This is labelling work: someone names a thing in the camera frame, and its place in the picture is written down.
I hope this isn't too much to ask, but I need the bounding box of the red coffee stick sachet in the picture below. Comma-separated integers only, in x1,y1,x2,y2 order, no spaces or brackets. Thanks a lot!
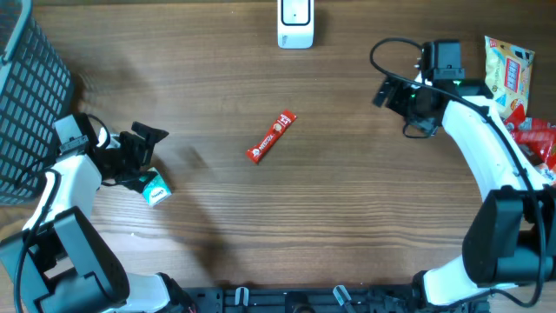
246,110,297,164

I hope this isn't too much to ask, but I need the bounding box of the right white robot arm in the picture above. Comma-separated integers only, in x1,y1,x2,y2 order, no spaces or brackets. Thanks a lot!
374,40,555,312

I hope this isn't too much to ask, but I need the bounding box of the teal tissue pack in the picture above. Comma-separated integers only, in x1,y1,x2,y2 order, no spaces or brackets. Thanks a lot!
142,167,172,206

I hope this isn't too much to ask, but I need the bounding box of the red candy bag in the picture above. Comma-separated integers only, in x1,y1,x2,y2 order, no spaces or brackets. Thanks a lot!
504,104,555,170

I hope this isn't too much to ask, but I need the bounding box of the white barcode scanner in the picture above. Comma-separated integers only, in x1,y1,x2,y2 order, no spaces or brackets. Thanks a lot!
277,0,314,50

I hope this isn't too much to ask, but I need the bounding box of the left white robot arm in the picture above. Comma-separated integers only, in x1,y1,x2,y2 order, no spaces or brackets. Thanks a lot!
1,113,197,312

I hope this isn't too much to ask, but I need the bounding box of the black wire mesh basket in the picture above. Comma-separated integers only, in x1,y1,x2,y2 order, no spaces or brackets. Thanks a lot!
1,0,74,205

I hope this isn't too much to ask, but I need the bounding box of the yellow snack bag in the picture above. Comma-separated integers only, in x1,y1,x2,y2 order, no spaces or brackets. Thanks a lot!
485,37,535,118

